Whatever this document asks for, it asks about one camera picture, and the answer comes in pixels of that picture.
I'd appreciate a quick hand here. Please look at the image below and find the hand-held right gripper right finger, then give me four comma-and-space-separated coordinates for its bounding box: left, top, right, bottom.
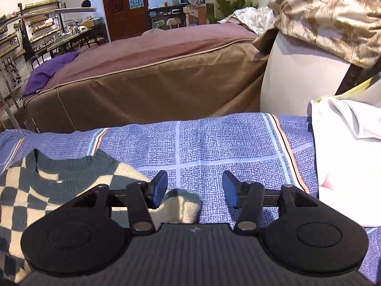
222, 170, 320, 235

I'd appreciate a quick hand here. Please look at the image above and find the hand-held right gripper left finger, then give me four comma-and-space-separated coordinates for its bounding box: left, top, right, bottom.
71, 170, 169, 235

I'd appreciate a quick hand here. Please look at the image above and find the green and cream checkered sweater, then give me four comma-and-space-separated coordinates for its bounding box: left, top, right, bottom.
0, 148, 202, 284

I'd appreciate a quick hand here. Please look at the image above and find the blue plaid bed sheet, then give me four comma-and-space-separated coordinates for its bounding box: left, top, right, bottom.
0, 112, 381, 283

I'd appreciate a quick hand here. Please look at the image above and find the brown covered bed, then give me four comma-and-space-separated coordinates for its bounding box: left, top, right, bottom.
23, 24, 272, 133

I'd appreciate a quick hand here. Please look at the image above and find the white cloth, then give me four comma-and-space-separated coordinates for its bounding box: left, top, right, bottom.
307, 98, 381, 227

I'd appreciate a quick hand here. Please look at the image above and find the white pillow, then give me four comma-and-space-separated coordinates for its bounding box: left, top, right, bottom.
260, 31, 352, 117

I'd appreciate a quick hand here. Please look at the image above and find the purple cloth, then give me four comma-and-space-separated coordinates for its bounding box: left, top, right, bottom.
23, 51, 80, 96

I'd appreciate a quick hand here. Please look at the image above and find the pale yellow cloth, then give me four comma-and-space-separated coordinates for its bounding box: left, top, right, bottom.
316, 77, 381, 103

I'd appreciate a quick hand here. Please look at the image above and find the cluttered work table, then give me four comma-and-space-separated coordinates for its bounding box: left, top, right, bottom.
47, 24, 108, 55

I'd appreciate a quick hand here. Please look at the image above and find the white patterned bedding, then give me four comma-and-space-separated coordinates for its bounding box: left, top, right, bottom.
218, 6, 277, 35

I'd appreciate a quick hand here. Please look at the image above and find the dark wooden cabinet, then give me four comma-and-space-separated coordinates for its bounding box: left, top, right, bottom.
147, 4, 187, 31

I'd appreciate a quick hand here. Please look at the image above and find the green potted plant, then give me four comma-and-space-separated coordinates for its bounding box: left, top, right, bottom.
205, 0, 260, 24

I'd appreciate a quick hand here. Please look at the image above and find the red-brown wooden door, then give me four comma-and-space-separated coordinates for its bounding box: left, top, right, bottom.
100, 0, 150, 41

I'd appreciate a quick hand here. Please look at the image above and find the beige floral cloth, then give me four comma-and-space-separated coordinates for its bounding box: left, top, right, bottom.
268, 0, 381, 69

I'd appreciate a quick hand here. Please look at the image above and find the wall display rack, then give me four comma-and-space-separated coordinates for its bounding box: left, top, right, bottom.
0, 0, 66, 66

